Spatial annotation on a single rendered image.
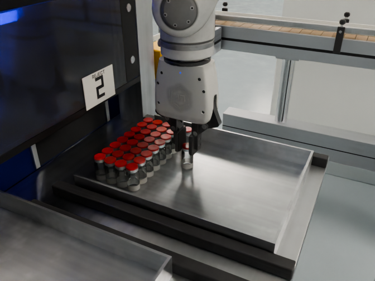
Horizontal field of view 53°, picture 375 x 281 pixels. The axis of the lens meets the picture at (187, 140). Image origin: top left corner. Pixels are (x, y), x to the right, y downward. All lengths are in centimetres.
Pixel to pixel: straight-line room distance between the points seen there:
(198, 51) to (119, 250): 30
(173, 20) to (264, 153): 37
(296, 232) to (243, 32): 104
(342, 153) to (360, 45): 44
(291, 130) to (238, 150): 87
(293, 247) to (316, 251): 128
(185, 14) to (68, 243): 35
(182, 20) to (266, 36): 102
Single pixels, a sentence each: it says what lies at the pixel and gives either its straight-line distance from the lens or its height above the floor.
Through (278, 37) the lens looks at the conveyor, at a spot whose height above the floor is 92.
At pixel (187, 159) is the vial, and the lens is 68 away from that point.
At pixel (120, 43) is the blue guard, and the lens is 74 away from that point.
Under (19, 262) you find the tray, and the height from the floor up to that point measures 88.
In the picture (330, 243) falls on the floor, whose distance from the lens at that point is 191.
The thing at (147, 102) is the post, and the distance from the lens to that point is 86.
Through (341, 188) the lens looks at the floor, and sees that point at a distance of 227.
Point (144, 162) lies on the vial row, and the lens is 64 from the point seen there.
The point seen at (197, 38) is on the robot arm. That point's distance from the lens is 56.
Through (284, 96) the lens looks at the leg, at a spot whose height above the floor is 67.
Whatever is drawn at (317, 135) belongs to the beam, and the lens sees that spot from 160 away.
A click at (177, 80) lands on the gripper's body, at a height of 106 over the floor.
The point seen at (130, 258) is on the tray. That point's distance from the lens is 53.
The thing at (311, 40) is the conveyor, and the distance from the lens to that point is 145.
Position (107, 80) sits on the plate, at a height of 102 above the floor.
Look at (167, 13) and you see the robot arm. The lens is 48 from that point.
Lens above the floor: 127
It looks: 30 degrees down
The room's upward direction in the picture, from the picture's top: straight up
